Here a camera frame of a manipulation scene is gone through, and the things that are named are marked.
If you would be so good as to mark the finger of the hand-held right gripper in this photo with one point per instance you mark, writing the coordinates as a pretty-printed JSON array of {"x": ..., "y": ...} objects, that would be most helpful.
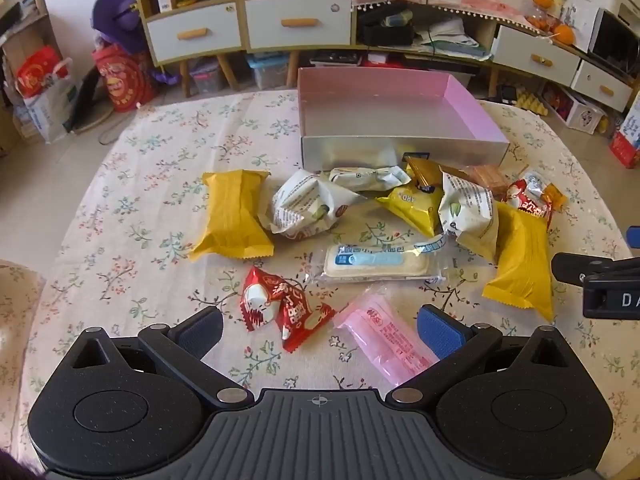
[
  {"x": 635, "y": 237},
  {"x": 575, "y": 267}
]

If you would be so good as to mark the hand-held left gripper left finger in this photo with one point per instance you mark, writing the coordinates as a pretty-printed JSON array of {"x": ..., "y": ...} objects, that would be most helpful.
[{"x": 202, "y": 332}]

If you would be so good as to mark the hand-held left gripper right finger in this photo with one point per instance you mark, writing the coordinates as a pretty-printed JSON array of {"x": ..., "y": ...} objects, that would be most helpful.
[{"x": 440, "y": 332}]

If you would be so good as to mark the yellow snack packet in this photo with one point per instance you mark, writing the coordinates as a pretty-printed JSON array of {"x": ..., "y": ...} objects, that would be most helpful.
[
  {"x": 232, "y": 215},
  {"x": 522, "y": 265}
]

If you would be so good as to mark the pink snack packet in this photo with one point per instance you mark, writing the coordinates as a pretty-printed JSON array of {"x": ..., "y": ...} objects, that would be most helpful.
[{"x": 385, "y": 335}]

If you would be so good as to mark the clear orange snack packet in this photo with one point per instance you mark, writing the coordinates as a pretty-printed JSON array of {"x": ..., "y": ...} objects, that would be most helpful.
[{"x": 555, "y": 195}]

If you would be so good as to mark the red white candy packet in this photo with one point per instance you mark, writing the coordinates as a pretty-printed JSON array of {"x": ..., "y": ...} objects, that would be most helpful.
[
  {"x": 292, "y": 312},
  {"x": 527, "y": 202}
]

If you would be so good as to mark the white green snack packet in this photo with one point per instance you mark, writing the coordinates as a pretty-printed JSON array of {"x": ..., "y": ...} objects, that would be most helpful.
[
  {"x": 300, "y": 205},
  {"x": 470, "y": 210}
]

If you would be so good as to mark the yellow chip bag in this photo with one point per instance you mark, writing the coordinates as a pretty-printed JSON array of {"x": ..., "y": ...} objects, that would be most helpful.
[{"x": 412, "y": 207}]

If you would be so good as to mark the gold foil snack packet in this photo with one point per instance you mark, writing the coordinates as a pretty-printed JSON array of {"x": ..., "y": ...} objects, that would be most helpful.
[{"x": 422, "y": 172}]

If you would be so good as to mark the small white snack packet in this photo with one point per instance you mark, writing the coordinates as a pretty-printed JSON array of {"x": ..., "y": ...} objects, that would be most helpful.
[{"x": 365, "y": 177}]

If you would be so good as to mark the pink cardboard box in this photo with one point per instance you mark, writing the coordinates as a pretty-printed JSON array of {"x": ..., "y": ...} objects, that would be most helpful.
[{"x": 380, "y": 105}]

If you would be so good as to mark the blue white carton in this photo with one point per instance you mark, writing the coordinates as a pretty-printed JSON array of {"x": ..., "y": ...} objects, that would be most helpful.
[{"x": 625, "y": 140}]

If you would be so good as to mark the white box red print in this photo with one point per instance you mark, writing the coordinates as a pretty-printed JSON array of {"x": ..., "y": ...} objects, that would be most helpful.
[{"x": 575, "y": 110}]

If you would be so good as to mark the yellow egg tray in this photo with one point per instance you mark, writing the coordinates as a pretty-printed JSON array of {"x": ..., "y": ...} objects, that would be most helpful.
[{"x": 531, "y": 102}]

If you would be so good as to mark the black white microwave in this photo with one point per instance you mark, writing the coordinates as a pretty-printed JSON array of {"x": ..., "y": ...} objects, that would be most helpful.
[{"x": 612, "y": 40}]

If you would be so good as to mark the long wooden tv stand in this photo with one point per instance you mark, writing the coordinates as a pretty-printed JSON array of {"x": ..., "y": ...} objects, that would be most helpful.
[{"x": 494, "y": 82}]

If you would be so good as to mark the white printed paper bag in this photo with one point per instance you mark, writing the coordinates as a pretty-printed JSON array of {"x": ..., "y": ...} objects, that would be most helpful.
[{"x": 580, "y": 17}]

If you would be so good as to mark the bag of small oranges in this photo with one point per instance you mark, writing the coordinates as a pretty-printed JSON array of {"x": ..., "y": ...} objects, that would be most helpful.
[{"x": 540, "y": 22}]

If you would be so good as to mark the clear storage bin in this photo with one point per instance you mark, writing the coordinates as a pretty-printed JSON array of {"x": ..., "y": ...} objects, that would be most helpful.
[{"x": 207, "y": 77}]

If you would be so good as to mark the black flat panel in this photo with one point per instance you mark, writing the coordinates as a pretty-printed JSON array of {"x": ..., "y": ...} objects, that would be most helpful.
[{"x": 90, "y": 102}]

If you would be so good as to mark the pile of papers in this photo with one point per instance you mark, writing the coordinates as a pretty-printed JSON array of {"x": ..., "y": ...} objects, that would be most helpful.
[{"x": 450, "y": 35}]

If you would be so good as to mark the red gift bag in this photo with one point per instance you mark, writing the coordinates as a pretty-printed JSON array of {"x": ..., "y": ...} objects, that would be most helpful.
[{"x": 125, "y": 80}]

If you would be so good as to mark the clear bin blue lid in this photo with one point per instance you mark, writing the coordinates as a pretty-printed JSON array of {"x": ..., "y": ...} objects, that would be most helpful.
[{"x": 267, "y": 72}]

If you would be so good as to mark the white paper shopping bag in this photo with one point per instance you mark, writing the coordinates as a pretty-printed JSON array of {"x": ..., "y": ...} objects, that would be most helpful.
[{"x": 50, "y": 105}]

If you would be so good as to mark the clear bin dark contents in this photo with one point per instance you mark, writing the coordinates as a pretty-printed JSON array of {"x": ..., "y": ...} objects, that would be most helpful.
[{"x": 335, "y": 58}]

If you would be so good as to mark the black case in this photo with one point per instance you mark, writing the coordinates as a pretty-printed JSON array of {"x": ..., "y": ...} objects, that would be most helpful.
[{"x": 385, "y": 35}]

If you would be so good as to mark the purple plush toy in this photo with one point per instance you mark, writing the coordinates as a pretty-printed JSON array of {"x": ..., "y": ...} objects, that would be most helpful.
[{"x": 120, "y": 15}]

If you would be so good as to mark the wooden desk shelf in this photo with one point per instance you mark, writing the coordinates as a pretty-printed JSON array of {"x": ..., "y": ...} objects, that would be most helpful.
[{"x": 20, "y": 20}]

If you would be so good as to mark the black camera tripod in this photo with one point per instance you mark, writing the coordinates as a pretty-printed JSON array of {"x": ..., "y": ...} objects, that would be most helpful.
[{"x": 507, "y": 94}]

